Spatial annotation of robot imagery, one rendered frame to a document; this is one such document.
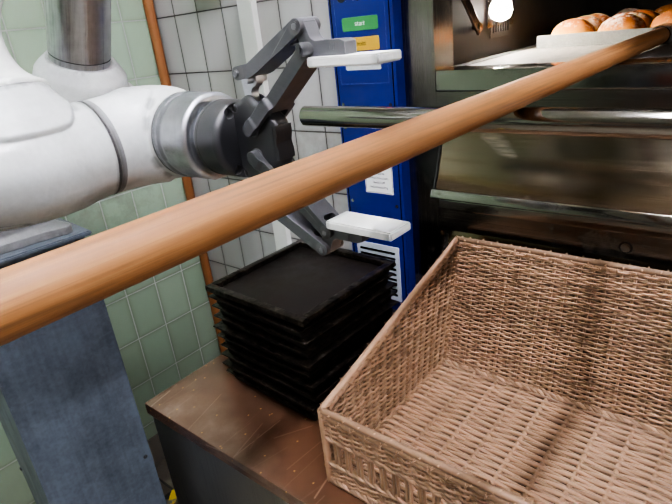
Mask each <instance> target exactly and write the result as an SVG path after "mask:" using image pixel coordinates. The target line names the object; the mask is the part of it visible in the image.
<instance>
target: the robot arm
mask: <svg viewBox="0 0 672 504"><path fill-rule="evenodd" d="M44 9H45V23H46V38H47V51H46V52H44V53H43V54H42V55H41V56H40V57H39V58H38V59H37V61H36V62H35V63H34V65H33V72H32V74H29V73H27V72H26V71H24V70H23V69H22V68H21V67H20V66H19V65H18V64H17V63H16V62H15V61H14V59H13V58H12V56H11V55H10V53H9V51H8V50H7V47H6V45H5V43H4V40H3V37H2V32H1V26H0V255H2V254H5V253H8V252H11V251H14V250H17V249H20V248H23V247H26V246H29V245H32V244H36V243H39V242H42V241H45V240H48V239H51V238H55V237H59V236H64V235H67V234H70V233H71V232H73V228H72V225H71V223H69V222H64V221H59V220H56V219H57V218H61V217H64V216H67V215H69V214H72V213H75V212H77V211H80V210H82V209H85V208H87V207H89V206H91V205H93V204H95V203H96V202H98V201H100V200H102V199H104V198H107V197H109V196H111V195H115V194H118V193H121V192H124V191H128V190H131V189H135V188H139V187H143V186H148V185H153V184H159V183H166V182H171V181H172V180H174V179H175V178H181V177H184V176H185V177H198V178H204V179H211V180H216V179H219V178H222V177H225V176H228V175H230V176H237V177H249V178H251V177H253V176H256V175H259V174H262V173H264V172H267V171H270V170H273V169H275V168H278V167H281V166H283V165H286V164H289V163H292V162H294V161H295V159H294V158H293V156H295V150H294V145H293V142H292V127H291V122H288V120H287V118H286V117H287V115H288V114H289V113H290V111H291V110H292V108H293V107H294V105H295V103H294V101H295V99H296V98H297V97H298V95H299V94H300V92H301V91H302V89H303V88H304V86H305V85H306V84H307V82H308V81H309V79H310V78H311V76H312V75H313V73H314V72H315V71H316V69H317V68H318V67H337V66H358V65H379V64H383V63H388V62H393V61H397V60H400V58H402V57H401V51H400V49H395V50H380V51H365V52H357V47H356V39H354V38H352V37H345V38H334V39H325V38H323V37H322V35H321V33H320V31H319V30H320V27H321V23H320V20H319V18H318V17H316V16H311V17H300V18H293V19H291V20H290V21H289V22H288V23H287V24H286V25H285V26H284V27H283V28H282V29H281V30H280V31H279V32H278V33H277V34H276V35H275V36H274V37H273V38H272V39H271V40H270V41H269V42H268V43H267V44H266V45H265V46H264V47H263V48H262V49H261V50H260V51H259V52H258V53H257V54H256V55H255V56H254V57H253V58H252V59H251V60H250V61H249V62H248V63H247V64H243V65H239V66H235V67H233V69H232V75H233V77H234V79H235V80H241V81H242V85H243V90H244V94H245V96H244V97H243V98H242V99H233V98H232V97H230V96H228V95H226V94H224V93H221V92H197V91H185V90H183V89H181V88H178V87H173V86H165V85H141V86H133V85H132V84H131V83H129V82H128V81H127V75H126V73H125V71H124V70H123V68H122V67H121V66H120V65H119V64H118V62H117V61H116V60H115V59H114V58H113V57H112V56H111V0H44ZM292 54H293V55H292ZM291 55H292V57H291V58H290V60H289V61H288V63H287V65H286V66H285V68H284V69H283V71H282V73H281V74H280V76H279V77H278V79H277V81H276V82H275V84H274V85H273V87H272V88H271V90H270V92H269V93H268V95H267V96H266V97H265V96H264V95H262V94H260V93H259V87H260V86H261V85H262V84H263V82H264V81H266V80H267V76H266V75H267V74H270V73H272V72H273V71H275V70H276V69H277V68H278V67H279V66H280V65H281V64H282V63H284V62H285V61H286V60H287V59H288V58H289V57H290V56H291ZM278 221H279V222H280V223H281V224H283V225H284V226H285V227H286V228H288V229H289V230H290V231H291V232H293V233H294V234H295V235H296V236H298V237H299V238H300V239H301V240H303V241H304V242H305V243H306V244H308V245H309V246H310V247H311V248H313V249H314V250H315V251H316V252H318V253H319V254H320V255H322V256H325V255H327V254H329V253H331V252H333V251H335V250H336V249H338V248H340V247H342V246H343V244H344V242H343V240H344V241H350V242H353V243H362V242H364V241H366V240H367V239H369V238H375V239H380V240H385V241H390V242H391V241H393V240H394V239H396V238H398V237H399V236H401V235H403V234H404V233H406V232H407V231H409V230H410V229H411V226H410V223H409V222H407V221H401V220H395V219H389V218H384V217H378V216H372V215H366V214H360V213H354V212H349V211H346V212H344V213H342V214H339V213H338V212H337V211H336V210H335V209H334V208H333V207H332V205H331V204H330V203H329V202H328V201H327V200H326V199H325V198H324V199H322V200H319V201H317V202H315V203H313V204H311V205H308V206H306V207H304V208H302V209H300V210H297V211H295V212H293V213H291V214H289V215H287V216H284V217H282V218H280V219H278Z"/></svg>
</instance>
